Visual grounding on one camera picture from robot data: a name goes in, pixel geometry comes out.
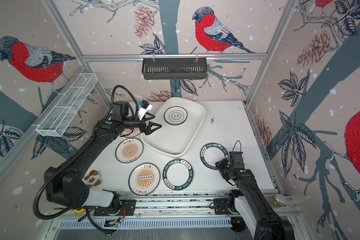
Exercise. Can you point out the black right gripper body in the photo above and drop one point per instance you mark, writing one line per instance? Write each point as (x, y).
(225, 167)

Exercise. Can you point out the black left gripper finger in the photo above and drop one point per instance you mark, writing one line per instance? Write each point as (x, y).
(152, 124)
(149, 130)

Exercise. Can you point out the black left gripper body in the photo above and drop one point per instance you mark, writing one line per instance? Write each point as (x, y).
(142, 125)

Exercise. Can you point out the green rim plate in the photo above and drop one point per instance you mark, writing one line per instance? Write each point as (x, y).
(178, 174)
(212, 153)

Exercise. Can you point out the white flower plate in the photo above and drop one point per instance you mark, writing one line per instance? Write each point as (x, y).
(175, 116)

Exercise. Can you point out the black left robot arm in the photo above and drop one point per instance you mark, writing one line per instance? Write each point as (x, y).
(64, 185)

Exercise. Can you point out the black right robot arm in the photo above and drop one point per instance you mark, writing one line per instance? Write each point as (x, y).
(249, 202)

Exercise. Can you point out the white plastic bin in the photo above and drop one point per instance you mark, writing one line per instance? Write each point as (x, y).
(174, 141)

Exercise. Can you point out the orange sunburst plate back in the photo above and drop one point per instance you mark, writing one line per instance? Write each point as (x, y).
(130, 133)

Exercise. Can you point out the orange sunburst plate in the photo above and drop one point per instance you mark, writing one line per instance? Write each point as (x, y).
(129, 150)
(130, 133)
(144, 179)

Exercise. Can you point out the orange sunburst plate middle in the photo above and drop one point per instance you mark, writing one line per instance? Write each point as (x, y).
(129, 150)

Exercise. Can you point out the orange sunburst plate front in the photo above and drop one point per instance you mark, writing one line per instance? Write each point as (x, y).
(144, 179)

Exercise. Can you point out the small glass jar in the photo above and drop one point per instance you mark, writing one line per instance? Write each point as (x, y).
(276, 200)

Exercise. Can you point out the brown toy figure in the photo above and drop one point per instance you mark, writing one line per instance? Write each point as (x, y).
(93, 179)

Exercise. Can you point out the yellow tape measure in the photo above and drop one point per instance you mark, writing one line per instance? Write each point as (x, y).
(79, 211)

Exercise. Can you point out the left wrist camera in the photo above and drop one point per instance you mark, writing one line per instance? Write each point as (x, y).
(144, 107)

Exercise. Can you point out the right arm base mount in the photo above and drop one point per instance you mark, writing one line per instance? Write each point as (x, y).
(225, 205)

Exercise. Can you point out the black hanging wire basket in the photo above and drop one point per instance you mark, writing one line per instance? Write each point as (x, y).
(174, 69)

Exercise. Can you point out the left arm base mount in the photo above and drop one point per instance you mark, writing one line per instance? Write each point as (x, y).
(119, 208)

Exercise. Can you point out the aluminium frame crossbar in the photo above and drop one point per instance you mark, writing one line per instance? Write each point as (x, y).
(137, 58)

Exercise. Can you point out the white mesh wall shelf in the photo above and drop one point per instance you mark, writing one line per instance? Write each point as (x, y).
(69, 102)

